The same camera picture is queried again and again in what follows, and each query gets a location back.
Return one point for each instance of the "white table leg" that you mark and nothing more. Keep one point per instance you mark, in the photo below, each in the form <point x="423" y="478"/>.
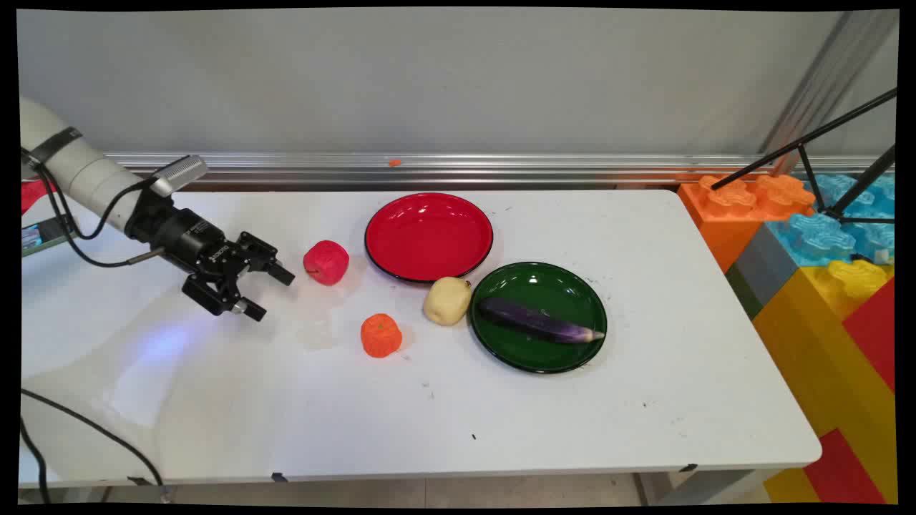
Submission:
<point x="708" y="485"/>

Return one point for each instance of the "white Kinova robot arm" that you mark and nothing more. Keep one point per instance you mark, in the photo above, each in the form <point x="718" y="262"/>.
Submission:
<point x="86" y="172"/>

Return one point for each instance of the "purple toy eggplant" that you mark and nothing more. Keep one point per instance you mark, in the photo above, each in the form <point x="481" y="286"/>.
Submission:
<point x="537" y="323"/>

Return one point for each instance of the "aluminium rail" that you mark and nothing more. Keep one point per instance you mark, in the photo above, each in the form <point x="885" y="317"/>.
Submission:
<point x="501" y="172"/>

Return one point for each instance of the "red enamel plate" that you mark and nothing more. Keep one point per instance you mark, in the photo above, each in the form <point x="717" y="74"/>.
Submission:
<point x="428" y="236"/>

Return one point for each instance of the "black tripod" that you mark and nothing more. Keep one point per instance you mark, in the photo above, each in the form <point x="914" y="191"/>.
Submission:
<point x="809" y="139"/>

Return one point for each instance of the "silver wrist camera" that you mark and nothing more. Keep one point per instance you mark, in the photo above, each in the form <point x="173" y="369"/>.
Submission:
<point x="179" y="174"/>

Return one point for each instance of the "orange toy tangerine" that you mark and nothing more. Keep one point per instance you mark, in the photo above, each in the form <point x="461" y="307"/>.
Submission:
<point x="381" y="336"/>

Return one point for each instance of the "blue giant building block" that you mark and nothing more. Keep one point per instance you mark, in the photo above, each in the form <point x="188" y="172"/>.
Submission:
<point x="816" y="239"/>

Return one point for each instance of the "orange giant building block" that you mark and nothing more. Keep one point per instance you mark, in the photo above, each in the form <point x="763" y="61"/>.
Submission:
<point x="723" y="222"/>

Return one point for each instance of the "red giant building block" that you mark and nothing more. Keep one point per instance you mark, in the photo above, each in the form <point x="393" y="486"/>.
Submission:
<point x="876" y="336"/>

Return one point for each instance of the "red toy apple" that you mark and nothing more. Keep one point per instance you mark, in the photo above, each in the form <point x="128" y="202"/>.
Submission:
<point x="326" y="262"/>

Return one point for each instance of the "flat screen device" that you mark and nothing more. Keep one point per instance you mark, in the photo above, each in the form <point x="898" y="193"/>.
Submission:
<point x="46" y="234"/>

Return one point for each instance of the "red object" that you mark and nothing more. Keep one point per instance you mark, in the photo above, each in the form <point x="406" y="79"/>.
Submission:
<point x="34" y="194"/>

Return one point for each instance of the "green enamel plate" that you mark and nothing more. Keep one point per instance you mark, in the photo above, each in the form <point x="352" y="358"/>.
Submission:
<point x="544" y="286"/>

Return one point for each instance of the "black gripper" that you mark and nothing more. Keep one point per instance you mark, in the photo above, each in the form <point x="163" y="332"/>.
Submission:
<point x="182" y="236"/>

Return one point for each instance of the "grey giant building block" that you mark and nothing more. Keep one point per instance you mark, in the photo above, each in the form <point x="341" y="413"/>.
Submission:
<point x="762" y="268"/>

